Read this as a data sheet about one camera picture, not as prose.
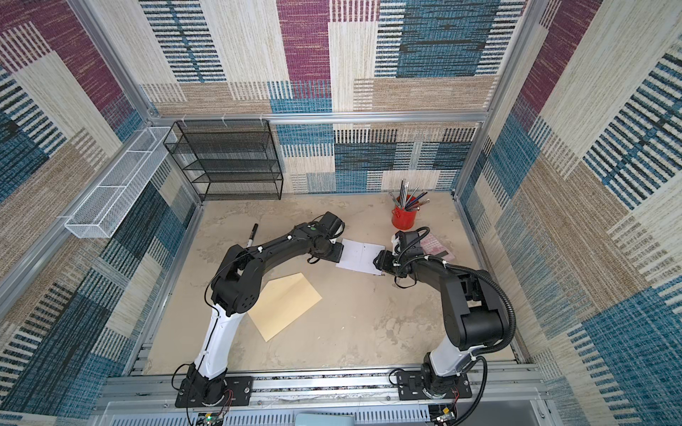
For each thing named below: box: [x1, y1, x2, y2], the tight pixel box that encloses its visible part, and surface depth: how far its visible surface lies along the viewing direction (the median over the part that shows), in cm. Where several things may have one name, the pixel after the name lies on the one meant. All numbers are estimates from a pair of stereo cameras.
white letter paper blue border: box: [335, 238, 386, 276], surface depth 103 cm
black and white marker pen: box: [245, 222, 259, 248], surface depth 110 cm
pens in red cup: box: [388, 178, 431, 212], surface depth 107 cm
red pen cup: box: [391, 205, 418, 230], surface depth 108 cm
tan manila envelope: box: [246, 272, 323, 343], surface depth 93 cm
